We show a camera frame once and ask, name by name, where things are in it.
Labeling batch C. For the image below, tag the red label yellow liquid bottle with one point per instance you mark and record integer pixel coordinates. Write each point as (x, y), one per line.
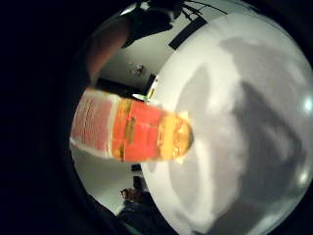
(143, 133)

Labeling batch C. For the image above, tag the black rectangular panel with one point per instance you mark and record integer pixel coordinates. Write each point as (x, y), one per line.
(188, 32)

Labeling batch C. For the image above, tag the the person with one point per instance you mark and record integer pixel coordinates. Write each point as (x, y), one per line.
(150, 19)

